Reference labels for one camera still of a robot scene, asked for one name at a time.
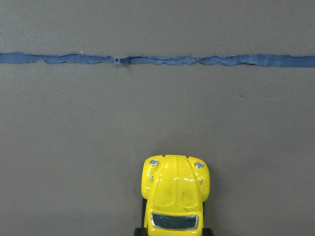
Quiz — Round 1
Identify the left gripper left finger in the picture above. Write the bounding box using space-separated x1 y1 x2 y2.
134 228 148 236

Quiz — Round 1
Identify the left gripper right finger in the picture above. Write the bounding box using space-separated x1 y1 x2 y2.
202 228 214 236

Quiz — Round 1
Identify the yellow beetle toy car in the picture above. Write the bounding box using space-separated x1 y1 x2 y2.
140 155 211 236

